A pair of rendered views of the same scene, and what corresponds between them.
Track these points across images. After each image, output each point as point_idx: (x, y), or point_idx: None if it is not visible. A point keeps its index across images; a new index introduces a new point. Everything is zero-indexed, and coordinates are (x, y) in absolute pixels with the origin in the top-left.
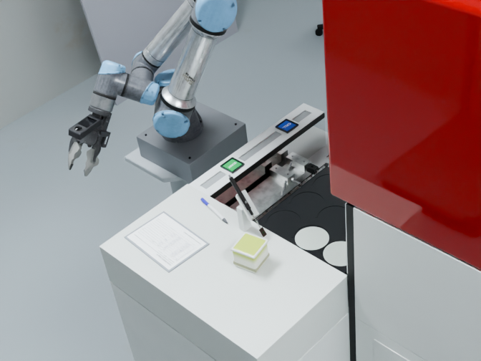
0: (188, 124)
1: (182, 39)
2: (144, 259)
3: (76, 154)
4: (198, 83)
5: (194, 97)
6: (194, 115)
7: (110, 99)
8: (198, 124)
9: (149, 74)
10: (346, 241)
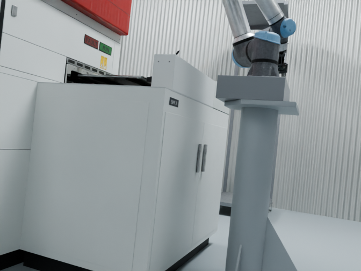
0: (231, 55)
1: (254, 0)
2: None
3: (281, 75)
4: (230, 26)
5: (235, 39)
6: (250, 66)
7: (280, 45)
8: (247, 74)
9: (267, 28)
10: (119, 57)
